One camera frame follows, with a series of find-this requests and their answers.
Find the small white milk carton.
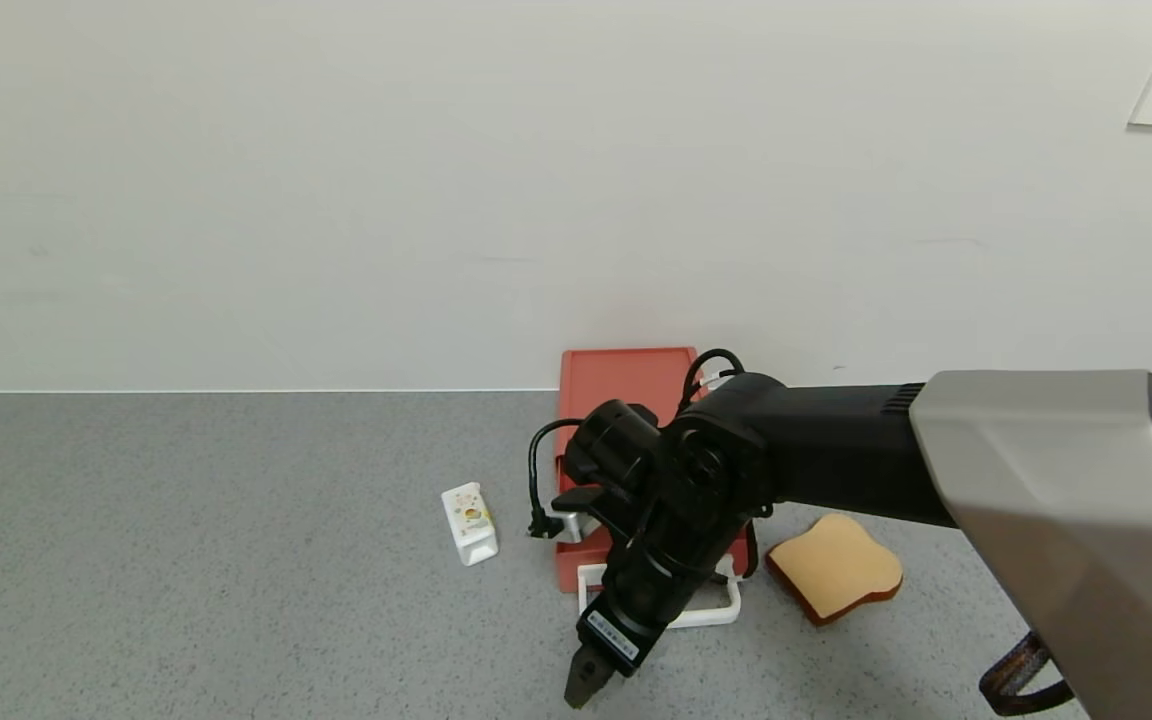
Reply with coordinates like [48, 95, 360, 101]
[442, 483, 500, 567]

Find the brown braided cable loop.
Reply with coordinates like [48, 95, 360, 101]
[979, 632, 1077, 717]

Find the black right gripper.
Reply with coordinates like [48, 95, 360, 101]
[563, 543, 681, 710]

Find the toast bread slice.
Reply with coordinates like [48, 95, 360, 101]
[765, 513, 904, 627]

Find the red drawer with white handle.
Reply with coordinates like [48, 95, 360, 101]
[554, 455, 752, 629]

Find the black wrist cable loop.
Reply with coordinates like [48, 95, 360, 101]
[681, 348, 747, 411]

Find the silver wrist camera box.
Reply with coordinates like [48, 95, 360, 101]
[548, 485, 599, 546]

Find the black camera cable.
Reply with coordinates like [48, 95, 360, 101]
[528, 418, 585, 541]

